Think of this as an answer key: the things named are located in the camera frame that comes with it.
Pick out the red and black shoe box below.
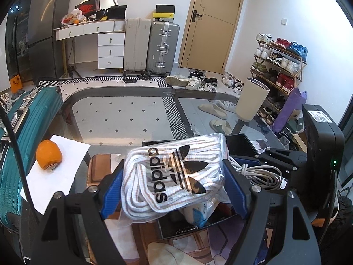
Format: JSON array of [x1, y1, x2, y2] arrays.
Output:
[[75, 0, 100, 17]]

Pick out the dark grey fridge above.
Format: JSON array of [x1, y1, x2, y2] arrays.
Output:
[[6, 0, 72, 85]]

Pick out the teal suitcase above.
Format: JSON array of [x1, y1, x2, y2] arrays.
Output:
[[0, 86, 64, 254]]

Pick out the rows of racked shoes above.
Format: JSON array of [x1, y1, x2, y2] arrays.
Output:
[[250, 33, 308, 125]]

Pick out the white desk with drawers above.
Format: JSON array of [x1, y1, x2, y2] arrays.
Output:
[[54, 19, 127, 70]]

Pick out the pile of loose shoes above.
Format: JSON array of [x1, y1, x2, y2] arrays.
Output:
[[165, 70, 244, 94]]

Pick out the orange fruit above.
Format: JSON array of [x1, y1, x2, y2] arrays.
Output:
[[36, 140, 63, 171]]

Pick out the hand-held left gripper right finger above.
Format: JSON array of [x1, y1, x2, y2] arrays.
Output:
[[222, 161, 322, 265]]

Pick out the cream cylindrical bin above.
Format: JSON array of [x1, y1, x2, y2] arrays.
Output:
[[235, 77, 270, 122]]

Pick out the beige wooden door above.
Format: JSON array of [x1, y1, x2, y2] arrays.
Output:
[[179, 0, 247, 74]]

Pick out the silver suitcase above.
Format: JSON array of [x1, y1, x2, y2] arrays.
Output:
[[146, 21, 180, 75]]

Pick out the beige slipper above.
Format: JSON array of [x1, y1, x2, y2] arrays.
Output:
[[198, 103, 236, 114], [210, 119, 233, 134]]

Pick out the white socks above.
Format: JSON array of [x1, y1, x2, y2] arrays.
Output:
[[120, 132, 232, 223]]

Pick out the small orange bag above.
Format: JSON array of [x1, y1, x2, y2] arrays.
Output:
[[9, 74, 23, 92]]

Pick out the black tripod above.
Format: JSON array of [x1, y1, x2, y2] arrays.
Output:
[[66, 39, 83, 79]]

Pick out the black cable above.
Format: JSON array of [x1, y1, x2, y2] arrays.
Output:
[[0, 108, 40, 223], [318, 168, 338, 257]]

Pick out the gold shoe rack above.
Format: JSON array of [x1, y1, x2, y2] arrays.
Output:
[[250, 33, 308, 126]]

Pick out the printed table mat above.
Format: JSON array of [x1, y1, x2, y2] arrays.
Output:
[[85, 153, 276, 265]]

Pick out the beige suitcase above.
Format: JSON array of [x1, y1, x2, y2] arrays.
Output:
[[123, 17, 152, 76]]

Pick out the purple bag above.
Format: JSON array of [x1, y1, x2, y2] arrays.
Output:
[[272, 87, 307, 133]]

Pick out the white cable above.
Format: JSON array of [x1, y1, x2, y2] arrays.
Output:
[[229, 159, 284, 191]]

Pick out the white plush doll blue hair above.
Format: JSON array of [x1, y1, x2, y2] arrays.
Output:
[[179, 201, 218, 228]]

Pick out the arched mirror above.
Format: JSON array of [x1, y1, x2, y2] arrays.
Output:
[[95, 0, 118, 9]]

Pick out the plastic bag with fruit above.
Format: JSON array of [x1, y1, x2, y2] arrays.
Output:
[[61, 9, 86, 25]]

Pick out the dark green box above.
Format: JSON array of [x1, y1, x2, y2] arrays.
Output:
[[287, 119, 304, 138]]

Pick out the white paper sheet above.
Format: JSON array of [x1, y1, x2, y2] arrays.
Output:
[[21, 135, 91, 216]]

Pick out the open cardboard box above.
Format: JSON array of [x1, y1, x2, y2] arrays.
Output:
[[292, 131, 308, 152]]

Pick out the black desk organizer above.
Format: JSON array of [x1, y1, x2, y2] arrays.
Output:
[[96, 5, 128, 20]]

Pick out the black storage box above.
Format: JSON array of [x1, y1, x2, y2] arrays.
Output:
[[142, 133, 279, 240]]

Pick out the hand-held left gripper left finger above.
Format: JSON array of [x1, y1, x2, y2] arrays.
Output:
[[32, 159, 126, 265]]

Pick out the black and white patterned rug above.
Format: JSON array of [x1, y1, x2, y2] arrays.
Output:
[[39, 74, 189, 141]]

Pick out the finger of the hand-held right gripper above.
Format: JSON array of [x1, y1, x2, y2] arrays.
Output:
[[261, 147, 307, 164], [230, 156, 306, 190]]

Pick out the yellow shoe box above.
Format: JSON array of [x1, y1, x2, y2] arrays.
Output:
[[153, 12, 174, 23]]

